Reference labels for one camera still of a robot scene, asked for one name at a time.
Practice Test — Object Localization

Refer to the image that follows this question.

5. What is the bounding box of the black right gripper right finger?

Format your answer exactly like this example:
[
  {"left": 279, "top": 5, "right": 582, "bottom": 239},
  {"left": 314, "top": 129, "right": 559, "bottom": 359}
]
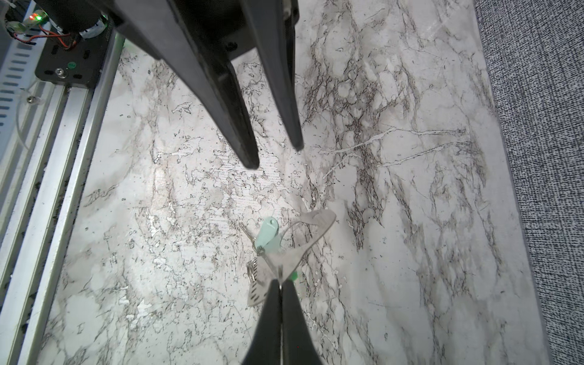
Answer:
[{"left": 281, "top": 280, "right": 322, "bottom": 365}]

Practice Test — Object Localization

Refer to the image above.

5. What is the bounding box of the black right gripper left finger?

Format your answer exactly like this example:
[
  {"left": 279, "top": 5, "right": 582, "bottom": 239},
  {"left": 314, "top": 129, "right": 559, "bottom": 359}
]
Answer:
[{"left": 243, "top": 279, "right": 282, "bottom": 365}]

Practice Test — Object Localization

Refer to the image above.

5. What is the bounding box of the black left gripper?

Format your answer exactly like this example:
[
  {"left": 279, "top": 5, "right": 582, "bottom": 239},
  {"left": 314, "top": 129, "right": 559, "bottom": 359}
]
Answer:
[{"left": 112, "top": 0, "right": 304, "bottom": 170}]

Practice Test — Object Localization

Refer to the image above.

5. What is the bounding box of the pale green key tag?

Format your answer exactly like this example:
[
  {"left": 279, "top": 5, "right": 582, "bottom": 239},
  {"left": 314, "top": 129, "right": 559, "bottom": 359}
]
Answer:
[{"left": 254, "top": 217, "right": 280, "bottom": 254}]

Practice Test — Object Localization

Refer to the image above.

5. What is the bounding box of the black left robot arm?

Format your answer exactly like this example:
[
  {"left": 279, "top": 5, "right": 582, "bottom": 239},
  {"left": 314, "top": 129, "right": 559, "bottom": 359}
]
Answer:
[{"left": 40, "top": 0, "right": 304, "bottom": 170}]

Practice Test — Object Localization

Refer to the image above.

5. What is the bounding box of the aluminium front rail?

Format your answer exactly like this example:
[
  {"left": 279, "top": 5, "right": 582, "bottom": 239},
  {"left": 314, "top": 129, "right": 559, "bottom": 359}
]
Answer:
[{"left": 1, "top": 33, "right": 125, "bottom": 364}]

